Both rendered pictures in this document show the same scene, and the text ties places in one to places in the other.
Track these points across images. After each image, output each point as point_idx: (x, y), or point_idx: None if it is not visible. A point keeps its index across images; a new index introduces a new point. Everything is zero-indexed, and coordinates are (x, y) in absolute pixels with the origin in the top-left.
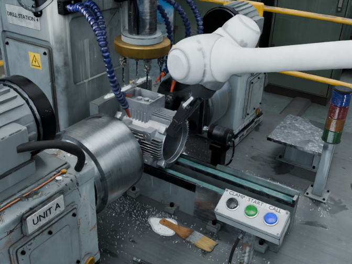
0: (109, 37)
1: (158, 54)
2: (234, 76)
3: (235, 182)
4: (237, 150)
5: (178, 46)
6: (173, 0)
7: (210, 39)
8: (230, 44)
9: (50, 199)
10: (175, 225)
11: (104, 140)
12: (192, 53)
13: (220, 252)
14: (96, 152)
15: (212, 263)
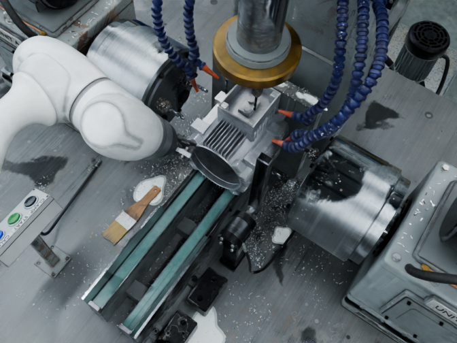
0: (327, 17)
1: (220, 71)
2: (383, 254)
3: (172, 258)
4: (332, 307)
5: (31, 37)
6: (359, 55)
7: (30, 66)
8: (24, 92)
9: (10, 32)
10: (147, 202)
11: (116, 64)
12: (15, 54)
13: (101, 246)
14: (97, 60)
15: (86, 235)
